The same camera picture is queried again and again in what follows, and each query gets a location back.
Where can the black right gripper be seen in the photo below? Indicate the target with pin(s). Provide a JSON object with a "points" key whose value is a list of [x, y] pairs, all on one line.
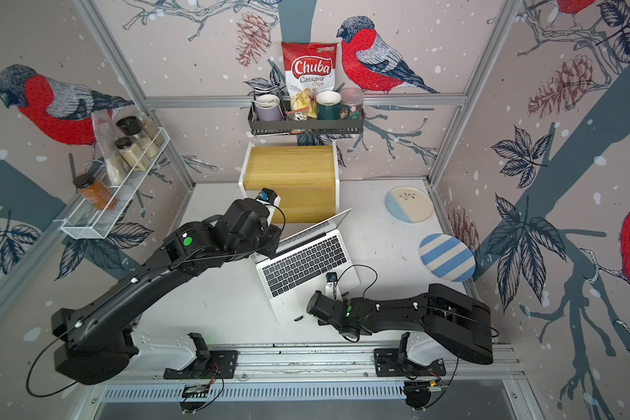
{"points": [[343, 303]]}

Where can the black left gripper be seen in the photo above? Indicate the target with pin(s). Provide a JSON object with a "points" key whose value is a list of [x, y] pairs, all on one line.
{"points": [[275, 234]]}

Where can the silver laptop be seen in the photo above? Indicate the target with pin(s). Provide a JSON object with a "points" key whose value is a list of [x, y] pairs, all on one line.
{"points": [[301, 266]]}

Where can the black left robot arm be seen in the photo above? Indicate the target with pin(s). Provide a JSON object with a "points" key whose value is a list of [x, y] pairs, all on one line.
{"points": [[97, 338]]}

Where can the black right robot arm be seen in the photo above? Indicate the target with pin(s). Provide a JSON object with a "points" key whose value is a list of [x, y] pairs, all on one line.
{"points": [[460, 324]]}

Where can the black lid spice jar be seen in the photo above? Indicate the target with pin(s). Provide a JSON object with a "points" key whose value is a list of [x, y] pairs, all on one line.
{"points": [[132, 154]]}

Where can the tall black lid jar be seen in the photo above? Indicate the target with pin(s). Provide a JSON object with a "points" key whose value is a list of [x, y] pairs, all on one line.
{"points": [[133, 129]]}

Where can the wooden two-tier shelf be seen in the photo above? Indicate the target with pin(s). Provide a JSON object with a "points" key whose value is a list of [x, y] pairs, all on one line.
{"points": [[306, 178]]}

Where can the lilac mug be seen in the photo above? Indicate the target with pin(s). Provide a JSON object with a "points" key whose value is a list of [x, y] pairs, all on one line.
{"points": [[268, 108]]}

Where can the small snack packet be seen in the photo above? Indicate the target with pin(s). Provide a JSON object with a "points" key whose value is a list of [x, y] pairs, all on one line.
{"points": [[299, 115]]}

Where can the blue striped plate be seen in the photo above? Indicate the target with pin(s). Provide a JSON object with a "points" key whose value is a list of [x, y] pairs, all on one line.
{"points": [[447, 258]]}

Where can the cream and blue plate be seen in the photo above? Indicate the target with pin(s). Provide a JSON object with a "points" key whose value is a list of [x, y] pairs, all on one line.
{"points": [[409, 204]]}

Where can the green mug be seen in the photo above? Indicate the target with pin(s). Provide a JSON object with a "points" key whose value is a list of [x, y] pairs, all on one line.
{"points": [[328, 106]]}

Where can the orange spice jar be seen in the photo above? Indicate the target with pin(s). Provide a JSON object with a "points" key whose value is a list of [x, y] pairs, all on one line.
{"points": [[95, 192]]}

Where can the pink lidded jar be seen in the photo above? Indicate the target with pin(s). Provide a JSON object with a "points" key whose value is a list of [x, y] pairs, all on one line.
{"points": [[352, 102]]}

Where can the red cassava chips bag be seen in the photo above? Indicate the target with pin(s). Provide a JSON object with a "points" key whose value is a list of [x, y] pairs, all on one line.
{"points": [[309, 67]]}

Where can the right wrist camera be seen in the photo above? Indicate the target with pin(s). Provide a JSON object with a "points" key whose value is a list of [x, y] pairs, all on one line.
{"points": [[332, 285]]}

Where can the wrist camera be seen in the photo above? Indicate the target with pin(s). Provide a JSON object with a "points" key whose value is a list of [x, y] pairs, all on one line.
{"points": [[332, 285], [268, 197]]}

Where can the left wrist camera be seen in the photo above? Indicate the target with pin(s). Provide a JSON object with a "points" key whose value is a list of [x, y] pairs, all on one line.
{"points": [[268, 197]]}

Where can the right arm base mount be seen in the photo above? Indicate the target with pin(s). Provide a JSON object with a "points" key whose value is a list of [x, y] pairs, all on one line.
{"points": [[417, 355]]}

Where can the dark metal wall shelf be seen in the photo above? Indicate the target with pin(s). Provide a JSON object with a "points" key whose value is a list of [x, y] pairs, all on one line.
{"points": [[287, 126]]}

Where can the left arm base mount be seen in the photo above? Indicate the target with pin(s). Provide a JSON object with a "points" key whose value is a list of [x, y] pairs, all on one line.
{"points": [[207, 364]]}

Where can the white wire wall rack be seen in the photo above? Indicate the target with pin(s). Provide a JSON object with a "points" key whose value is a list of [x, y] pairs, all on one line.
{"points": [[86, 221]]}

